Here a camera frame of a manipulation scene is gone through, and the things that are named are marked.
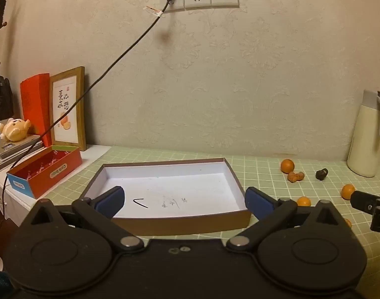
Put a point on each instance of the small orange kumquat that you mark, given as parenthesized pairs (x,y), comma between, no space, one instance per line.
(304,201)
(287,166)
(348,223)
(348,192)

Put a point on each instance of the yellow plush toy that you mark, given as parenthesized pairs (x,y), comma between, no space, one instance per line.
(14,129)

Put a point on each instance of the white side cabinet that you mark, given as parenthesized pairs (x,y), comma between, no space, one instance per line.
(12,202)

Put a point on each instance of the red paper envelope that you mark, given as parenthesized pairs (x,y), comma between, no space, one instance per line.
(34,106)

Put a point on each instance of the dark brown dried fruit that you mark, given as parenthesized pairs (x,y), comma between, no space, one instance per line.
(321,174)

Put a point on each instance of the white thermos jug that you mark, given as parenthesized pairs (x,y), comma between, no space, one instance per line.
(364,137)

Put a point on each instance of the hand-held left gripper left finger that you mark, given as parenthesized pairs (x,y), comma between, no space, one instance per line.
(110,199)

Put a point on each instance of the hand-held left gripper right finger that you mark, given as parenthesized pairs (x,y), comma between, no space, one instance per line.
(255,200)

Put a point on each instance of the wooden picture frame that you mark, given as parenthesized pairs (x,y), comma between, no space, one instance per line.
(67,109)

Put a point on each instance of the shallow white cardboard tray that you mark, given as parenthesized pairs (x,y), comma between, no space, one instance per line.
(177,187)

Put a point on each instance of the green checked tablecloth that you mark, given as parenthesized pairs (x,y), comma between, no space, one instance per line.
(264,168)

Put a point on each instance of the brownish orange dried fruit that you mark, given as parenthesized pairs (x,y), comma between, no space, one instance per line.
(300,176)
(291,177)

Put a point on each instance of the silver kitchen scale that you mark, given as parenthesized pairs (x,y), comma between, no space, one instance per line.
(12,149)

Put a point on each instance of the dark hanging bag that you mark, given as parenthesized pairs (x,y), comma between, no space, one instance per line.
(0,106)

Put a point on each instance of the red tissue box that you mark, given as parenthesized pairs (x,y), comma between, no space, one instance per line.
(46,169)

